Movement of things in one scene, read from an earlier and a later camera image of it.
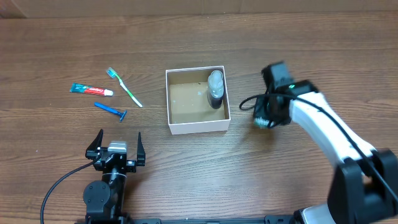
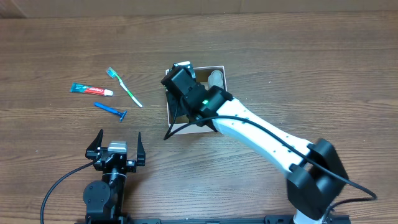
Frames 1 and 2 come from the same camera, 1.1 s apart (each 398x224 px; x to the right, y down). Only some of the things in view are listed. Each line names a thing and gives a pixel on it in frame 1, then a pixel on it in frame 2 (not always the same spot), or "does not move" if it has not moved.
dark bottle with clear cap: (215, 88) does not move
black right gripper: (259, 112) -> (181, 109)
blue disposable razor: (122, 114) does not move
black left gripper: (132, 165) does not move
